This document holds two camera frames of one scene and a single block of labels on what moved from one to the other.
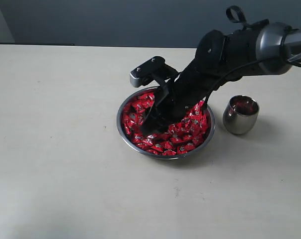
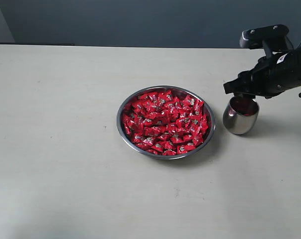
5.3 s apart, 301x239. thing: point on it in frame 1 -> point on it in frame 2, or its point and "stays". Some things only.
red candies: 245,105 stays
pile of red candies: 183,136 stays
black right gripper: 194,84 -> 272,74
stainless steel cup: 240,114 stays
